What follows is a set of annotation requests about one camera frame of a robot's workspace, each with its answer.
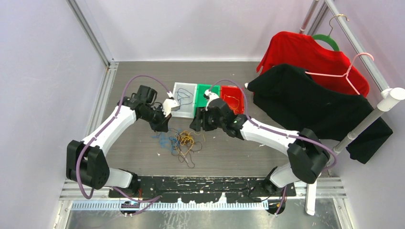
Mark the white clothes rack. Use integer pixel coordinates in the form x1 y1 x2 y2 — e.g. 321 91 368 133
298 0 405 216

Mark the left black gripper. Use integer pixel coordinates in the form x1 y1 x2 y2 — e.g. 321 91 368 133
140 104 172 133

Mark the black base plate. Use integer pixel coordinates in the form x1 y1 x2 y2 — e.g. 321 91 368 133
121 176 283 204

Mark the green clothes hanger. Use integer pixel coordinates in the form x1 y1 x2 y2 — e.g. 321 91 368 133
312 14 350 52

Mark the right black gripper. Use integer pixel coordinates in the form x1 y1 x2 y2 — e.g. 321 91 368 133
190 107 225 132

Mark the green plastic bin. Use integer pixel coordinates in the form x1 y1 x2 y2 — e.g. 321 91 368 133
194 83 212 118

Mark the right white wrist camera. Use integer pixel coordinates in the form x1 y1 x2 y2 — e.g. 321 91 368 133
204 89 219 111

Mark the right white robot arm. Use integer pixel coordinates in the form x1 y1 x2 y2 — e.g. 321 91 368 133
190 98 330 196

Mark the red plastic bin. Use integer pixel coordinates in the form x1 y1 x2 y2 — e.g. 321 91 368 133
220 85 245 115

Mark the black shirt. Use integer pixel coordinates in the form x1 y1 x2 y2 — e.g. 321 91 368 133
246 63 394 164

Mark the white plastic bin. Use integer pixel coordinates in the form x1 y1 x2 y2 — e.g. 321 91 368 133
172 82 197 118

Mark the yellow wire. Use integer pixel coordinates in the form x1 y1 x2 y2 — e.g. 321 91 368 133
225 93 243 113

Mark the dark blue wire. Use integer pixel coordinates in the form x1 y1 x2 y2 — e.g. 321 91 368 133
176 88 194 106

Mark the coloured wire bundle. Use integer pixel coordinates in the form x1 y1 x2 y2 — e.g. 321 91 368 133
151 128 206 169

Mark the red shirt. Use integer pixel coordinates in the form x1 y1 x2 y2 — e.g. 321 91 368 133
256 31 370 97

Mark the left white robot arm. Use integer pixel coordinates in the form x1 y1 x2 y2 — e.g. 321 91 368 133
66 85 179 197

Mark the pink clothes hanger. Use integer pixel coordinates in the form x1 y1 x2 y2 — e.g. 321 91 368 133
305 52 374 95

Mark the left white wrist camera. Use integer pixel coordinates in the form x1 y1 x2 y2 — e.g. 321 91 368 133
162 98 180 117

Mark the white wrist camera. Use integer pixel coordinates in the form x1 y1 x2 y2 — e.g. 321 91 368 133
162 98 180 117
204 89 219 111

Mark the aluminium frame rail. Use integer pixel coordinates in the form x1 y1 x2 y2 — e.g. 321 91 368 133
52 0 106 188

